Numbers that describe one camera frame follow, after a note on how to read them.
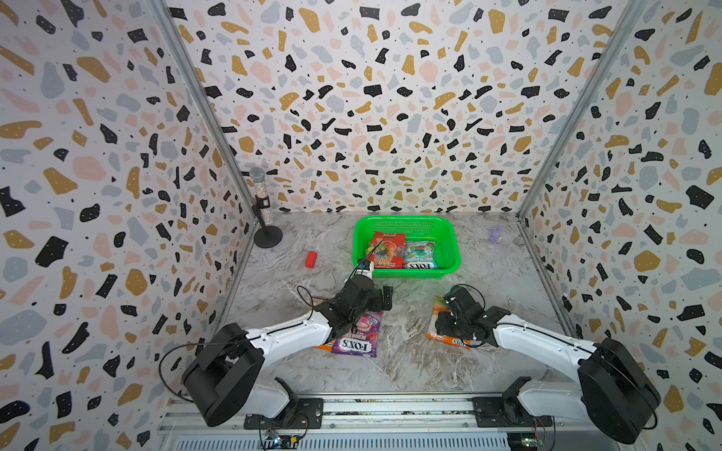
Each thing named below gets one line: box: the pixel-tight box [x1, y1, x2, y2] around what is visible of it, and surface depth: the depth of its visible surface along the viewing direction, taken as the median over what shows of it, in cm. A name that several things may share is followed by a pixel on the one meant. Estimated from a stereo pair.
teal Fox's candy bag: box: [402, 240, 438, 270], surface depth 106 cm
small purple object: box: [488, 223, 504, 244], surface depth 114 cm
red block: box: [304, 250, 317, 269], surface depth 106 cm
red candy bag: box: [366, 231, 408, 269], surface depth 105 cm
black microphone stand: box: [250, 166, 283, 249], surface depth 108 cm
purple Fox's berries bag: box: [331, 311, 385, 358], surface depth 86 cm
